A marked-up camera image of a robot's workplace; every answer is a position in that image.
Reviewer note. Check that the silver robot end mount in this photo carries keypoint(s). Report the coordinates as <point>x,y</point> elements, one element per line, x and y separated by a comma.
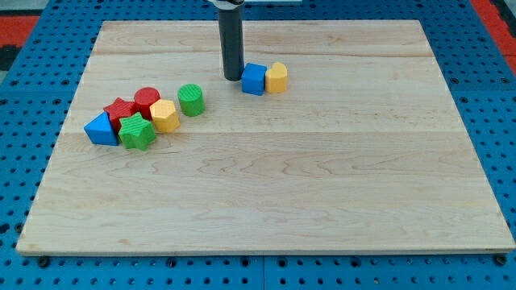
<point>227,4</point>

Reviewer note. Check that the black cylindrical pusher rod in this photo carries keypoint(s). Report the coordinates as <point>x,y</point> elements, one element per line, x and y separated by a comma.
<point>231,38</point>

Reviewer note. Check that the yellow hexagon block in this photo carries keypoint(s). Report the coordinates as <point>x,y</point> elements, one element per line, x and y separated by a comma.
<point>165,116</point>

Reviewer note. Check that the red star block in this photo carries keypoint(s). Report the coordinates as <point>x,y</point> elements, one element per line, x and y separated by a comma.
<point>118,109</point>

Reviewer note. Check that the green star block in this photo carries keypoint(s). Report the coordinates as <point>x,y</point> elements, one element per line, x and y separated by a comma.
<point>136,132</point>

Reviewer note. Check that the blue cube block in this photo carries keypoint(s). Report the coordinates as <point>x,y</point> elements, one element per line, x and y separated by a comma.
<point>253,78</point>

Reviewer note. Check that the yellow heart block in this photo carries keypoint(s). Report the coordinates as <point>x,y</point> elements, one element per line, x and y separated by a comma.
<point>276,78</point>

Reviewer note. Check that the green cylinder block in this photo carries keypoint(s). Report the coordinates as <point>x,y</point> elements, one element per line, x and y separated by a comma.
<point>191,100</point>

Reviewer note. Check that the red cylinder block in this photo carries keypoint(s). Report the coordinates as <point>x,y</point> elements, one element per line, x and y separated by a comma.
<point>144,98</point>

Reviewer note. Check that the blue triangle block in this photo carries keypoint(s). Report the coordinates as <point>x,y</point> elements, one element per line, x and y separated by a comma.
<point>100,131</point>

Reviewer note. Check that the wooden board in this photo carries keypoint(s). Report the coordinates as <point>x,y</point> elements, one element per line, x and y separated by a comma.
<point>365,153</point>

